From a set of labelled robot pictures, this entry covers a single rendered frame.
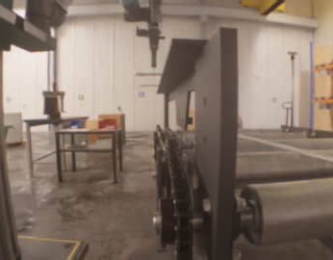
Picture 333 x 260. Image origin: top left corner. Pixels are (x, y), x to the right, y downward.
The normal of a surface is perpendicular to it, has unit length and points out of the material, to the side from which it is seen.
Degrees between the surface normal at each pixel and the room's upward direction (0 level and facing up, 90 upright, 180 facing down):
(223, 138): 90
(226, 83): 90
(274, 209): 53
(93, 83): 90
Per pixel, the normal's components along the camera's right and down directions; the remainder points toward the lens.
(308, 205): 0.05, -0.52
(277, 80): 0.07, 0.09
